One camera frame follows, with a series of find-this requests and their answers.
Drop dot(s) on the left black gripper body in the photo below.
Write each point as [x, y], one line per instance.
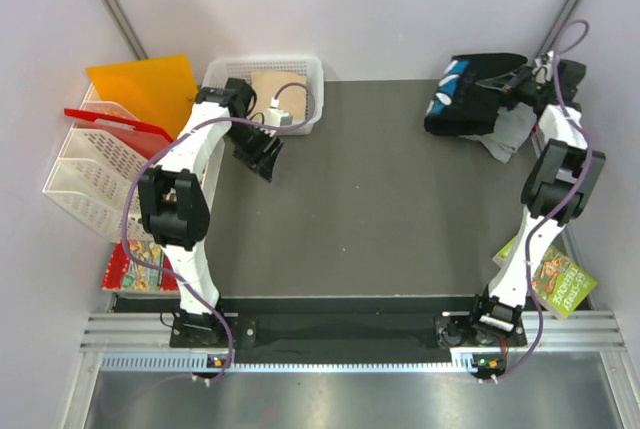
[249, 141]

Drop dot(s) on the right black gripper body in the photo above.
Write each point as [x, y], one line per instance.
[527, 91]

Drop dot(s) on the black t shirt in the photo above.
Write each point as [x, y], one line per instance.
[459, 107]

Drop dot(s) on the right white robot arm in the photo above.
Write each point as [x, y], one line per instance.
[555, 193]

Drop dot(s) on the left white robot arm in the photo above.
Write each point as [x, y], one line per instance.
[176, 197]

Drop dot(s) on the folded grey t shirt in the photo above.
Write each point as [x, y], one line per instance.
[512, 128]

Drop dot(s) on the tan folded t shirt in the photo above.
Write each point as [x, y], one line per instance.
[280, 94]

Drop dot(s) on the orange plastic folder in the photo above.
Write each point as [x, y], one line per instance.
[158, 91]

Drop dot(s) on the red plastic folder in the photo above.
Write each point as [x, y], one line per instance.
[144, 138]

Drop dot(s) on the white file rack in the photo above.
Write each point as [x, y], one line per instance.
[93, 172]

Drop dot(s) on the red comic book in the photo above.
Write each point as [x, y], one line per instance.
[126, 277]

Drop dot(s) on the green book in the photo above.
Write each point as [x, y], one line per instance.
[561, 286]

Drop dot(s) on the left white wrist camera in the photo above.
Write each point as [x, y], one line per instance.
[276, 117]

